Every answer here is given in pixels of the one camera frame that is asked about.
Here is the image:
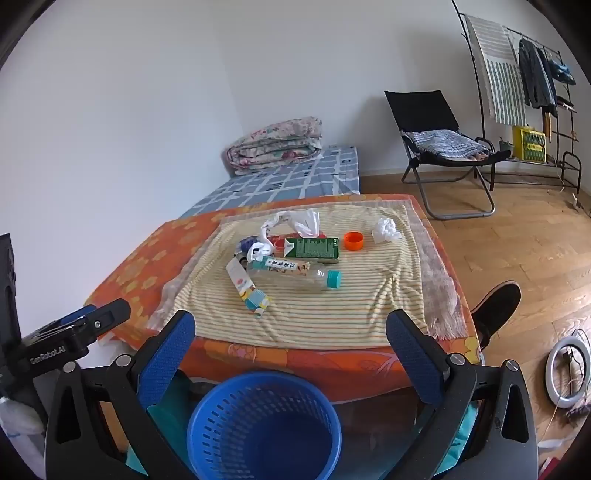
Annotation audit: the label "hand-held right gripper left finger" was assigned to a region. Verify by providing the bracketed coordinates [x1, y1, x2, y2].
[45, 310, 197, 480]

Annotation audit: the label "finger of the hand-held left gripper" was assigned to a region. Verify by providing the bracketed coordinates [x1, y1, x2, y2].
[28, 310, 95, 342]
[85, 298, 132, 344]

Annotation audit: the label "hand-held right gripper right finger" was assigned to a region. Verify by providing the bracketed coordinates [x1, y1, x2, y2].
[385, 309, 540, 480]

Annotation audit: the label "blue plastic basket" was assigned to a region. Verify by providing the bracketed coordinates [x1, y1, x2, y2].
[186, 371, 343, 480]

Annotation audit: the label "green and white milk carton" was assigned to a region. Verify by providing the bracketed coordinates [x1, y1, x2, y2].
[283, 237, 341, 265]

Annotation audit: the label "orange floral blanket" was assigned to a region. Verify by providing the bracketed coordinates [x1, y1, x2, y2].
[83, 194, 483, 407]

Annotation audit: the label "person's teal trousers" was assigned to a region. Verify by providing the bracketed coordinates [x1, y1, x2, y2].
[124, 364, 481, 480]

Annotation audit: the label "person's black shoe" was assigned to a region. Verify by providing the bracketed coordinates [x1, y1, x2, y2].
[471, 281, 522, 352]

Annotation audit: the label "white and orange snack wrapper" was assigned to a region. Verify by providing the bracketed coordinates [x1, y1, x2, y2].
[225, 258, 271, 320]

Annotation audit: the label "yellow striped cloth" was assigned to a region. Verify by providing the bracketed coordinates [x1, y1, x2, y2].
[159, 203, 428, 349]

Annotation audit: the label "crumpled white tissue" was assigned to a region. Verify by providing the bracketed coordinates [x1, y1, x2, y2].
[372, 217, 402, 243]

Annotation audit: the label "clear plastic bottle teal cap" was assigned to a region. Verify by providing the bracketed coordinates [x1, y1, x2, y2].
[246, 258, 343, 294]

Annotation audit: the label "white plastic bag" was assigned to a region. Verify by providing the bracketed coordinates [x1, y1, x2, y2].
[247, 209, 321, 267]

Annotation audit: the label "mattress with blue checked sheet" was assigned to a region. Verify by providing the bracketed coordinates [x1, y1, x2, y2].
[178, 144, 361, 220]

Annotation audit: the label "blue checked cloth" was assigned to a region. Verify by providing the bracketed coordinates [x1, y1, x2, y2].
[401, 129, 495, 162]

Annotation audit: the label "black metal clothes rack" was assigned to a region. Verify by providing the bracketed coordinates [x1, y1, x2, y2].
[450, 0, 581, 192]

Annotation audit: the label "folded floral quilt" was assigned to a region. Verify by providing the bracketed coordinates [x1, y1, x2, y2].
[224, 116, 324, 176]

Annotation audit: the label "yellow box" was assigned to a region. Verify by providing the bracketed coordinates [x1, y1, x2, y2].
[512, 124, 548, 163]

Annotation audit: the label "black folding chair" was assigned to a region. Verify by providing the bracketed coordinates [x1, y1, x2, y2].
[384, 90, 512, 220]

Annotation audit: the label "green striped hanging towel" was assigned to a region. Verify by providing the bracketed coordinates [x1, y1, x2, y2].
[464, 14, 528, 125]

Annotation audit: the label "dark grey jacket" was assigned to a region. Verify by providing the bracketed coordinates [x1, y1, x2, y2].
[517, 38, 559, 116]

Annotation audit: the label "blue garment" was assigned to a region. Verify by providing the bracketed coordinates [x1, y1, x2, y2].
[547, 53, 578, 86]

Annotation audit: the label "white ring light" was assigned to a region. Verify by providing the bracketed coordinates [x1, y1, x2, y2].
[546, 342, 591, 411]

